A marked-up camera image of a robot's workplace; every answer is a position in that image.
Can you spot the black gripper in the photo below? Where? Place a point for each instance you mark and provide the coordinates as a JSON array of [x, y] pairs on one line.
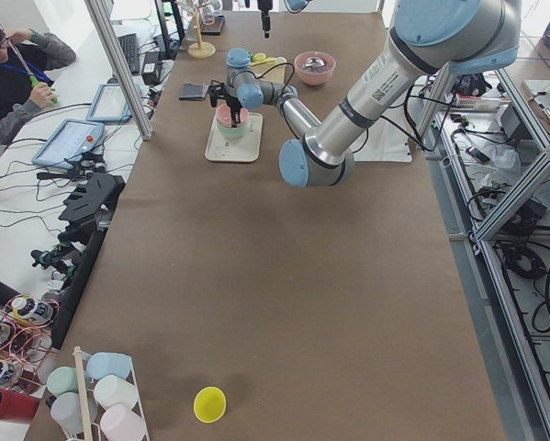
[[265, 10], [232, 99]]

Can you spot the small pink bowl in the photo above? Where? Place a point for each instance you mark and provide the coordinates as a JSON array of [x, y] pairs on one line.
[[225, 118]]

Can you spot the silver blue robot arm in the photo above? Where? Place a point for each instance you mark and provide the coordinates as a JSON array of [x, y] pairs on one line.
[[293, 7], [469, 36]]

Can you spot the large pink ice bowl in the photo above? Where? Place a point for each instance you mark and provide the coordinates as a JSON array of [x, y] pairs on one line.
[[312, 78]]

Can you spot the green stacked bowls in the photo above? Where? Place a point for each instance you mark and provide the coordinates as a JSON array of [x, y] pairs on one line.
[[232, 133]]

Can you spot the bamboo cutting board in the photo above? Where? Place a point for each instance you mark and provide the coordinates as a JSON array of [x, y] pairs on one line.
[[273, 69]]

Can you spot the cream rabbit tray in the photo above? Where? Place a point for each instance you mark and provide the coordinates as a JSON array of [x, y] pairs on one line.
[[241, 150]]

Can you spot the grey folded cloth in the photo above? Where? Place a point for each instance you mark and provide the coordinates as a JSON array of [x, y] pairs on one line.
[[193, 92]]

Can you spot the metal ice scoop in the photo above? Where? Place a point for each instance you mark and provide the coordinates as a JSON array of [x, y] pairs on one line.
[[314, 64]]

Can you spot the wooden cup tree stand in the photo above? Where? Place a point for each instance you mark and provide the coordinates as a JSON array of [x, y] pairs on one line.
[[199, 10]]

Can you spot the blue teach pendant far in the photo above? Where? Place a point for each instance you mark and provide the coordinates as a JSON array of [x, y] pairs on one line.
[[109, 105]]

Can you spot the blue teach pendant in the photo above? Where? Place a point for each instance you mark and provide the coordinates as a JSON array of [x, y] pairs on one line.
[[109, 105], [68, 143]]

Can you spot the black keyboard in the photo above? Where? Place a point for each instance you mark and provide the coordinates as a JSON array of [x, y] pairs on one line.
[[129, 46]]

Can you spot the blue teach pendant near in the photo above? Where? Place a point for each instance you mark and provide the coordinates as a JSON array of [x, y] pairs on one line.
[[68, 143]]

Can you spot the black tool holder rack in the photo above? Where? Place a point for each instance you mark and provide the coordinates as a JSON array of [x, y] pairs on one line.
[[85, 208]]

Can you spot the seated person in black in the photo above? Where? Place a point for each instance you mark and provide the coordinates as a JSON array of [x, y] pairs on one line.
[[25, 88]]

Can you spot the light blue cup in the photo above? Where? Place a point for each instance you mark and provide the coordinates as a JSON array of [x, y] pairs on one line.
[[102, 364]]

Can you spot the yellow plastic cup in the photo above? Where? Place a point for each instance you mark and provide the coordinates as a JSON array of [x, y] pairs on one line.
[[209, 405]]

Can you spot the white cup on rack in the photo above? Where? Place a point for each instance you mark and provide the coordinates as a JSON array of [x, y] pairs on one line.
[[111, 390]]

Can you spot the green cup on rack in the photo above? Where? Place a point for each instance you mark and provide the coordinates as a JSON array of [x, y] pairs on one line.
[[62, 380]]

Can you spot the pink cup on rack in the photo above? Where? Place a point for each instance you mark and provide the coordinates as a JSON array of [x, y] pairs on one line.
[[120, 423]]

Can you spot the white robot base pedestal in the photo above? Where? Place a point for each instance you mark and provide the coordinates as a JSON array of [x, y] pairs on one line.
[[383, 142]]

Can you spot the aluminium frame post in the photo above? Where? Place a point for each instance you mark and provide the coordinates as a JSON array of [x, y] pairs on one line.
[[100, 17]]

